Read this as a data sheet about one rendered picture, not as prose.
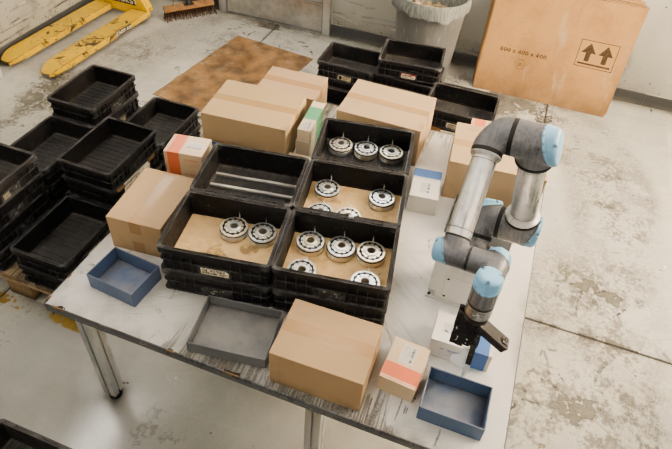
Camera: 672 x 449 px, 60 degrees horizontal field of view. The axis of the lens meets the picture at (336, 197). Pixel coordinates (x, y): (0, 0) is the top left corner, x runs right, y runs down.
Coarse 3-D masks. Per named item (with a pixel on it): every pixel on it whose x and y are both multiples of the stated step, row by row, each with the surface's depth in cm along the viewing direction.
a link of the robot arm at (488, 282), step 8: (480, 272) 155; (488, 272) 156; (496, 272) 156; (480, 280) 154; (488, 280) 153; (496, 280) 153; (472, 288) 158; (480, 288) 154; (488, 288) 153; (496, 288) 153; (472, 296) 158; (480, 296) 156; (488, 296) 155; (496, 296) 156; (472, 304) 159; (480, 304) 157; (488, 304) 157
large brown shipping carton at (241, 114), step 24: (216, 96) 269; (240, 96) 270; (264, 96) 271; (288, 96) 272; (216, 120) 259; (240, 120) 256; (264, 120) 257; (288, 120) 258; (240, 144) 265; (264, 144) 261; (288, 144) 262
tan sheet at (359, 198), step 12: (312, 192) 234; (348, 192) 235; (360, 192) 236; (336, 204) 230; (348, 204) 230; (360, 204) 231; (396, 204) 232; (372, 216) 226; (384, 216) 226; (396, 216) 227
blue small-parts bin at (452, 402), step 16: (432, 368) 185; (432, 384) 188; (448, 384) 188; (464, 384) 185; (480, 384) 182; (432, 400) 184; (448, 400) 184; (464, 400) 184; (480, 400) 185; (416, 416) 179; (432, 416) 176; (448, 416) 173; (464, 416) 180; (480, 416) 181; (464, 432) 175; (480, 432) 172
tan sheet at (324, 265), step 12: (288, 252) 210; (324, 252) 211; (288, 264) 205; (324, 264) 206; (336, 264) 207; (348, 264) 207; (360, 264) 207; (384, 264) 208; (336, 276) 203; (348, 276) 203; (384, 276) 204
